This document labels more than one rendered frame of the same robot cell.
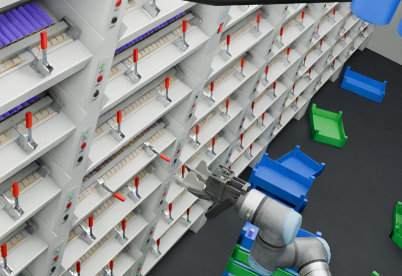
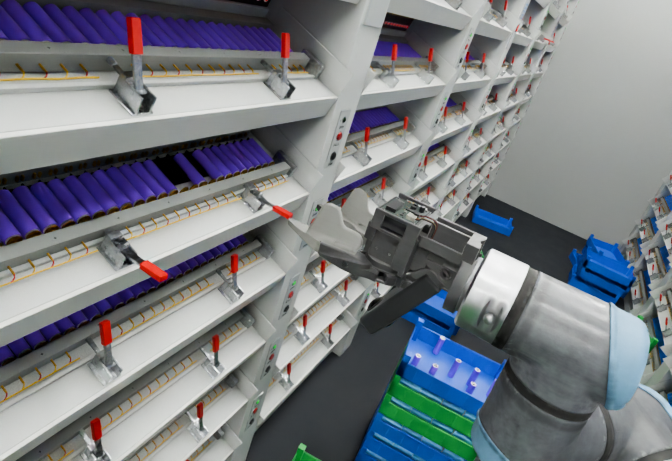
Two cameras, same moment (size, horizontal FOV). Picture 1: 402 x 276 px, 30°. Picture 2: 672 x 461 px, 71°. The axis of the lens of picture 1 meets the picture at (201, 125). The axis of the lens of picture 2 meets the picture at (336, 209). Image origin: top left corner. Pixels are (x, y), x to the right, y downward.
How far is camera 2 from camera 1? 1.63 m
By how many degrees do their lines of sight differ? 9
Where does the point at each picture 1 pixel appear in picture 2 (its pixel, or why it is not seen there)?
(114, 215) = (183, 323)
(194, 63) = (342, 43)
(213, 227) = (359, 350)
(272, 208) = (564, 300)
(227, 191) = (422, 256)
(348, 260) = not seen: hidden behind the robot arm
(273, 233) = (572, 377)
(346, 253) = not seen: hidden behind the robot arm
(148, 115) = (240, 98)
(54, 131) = not seen: outside the picture
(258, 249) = (512, 421)
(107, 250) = (183, 389)
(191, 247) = (334, 374)
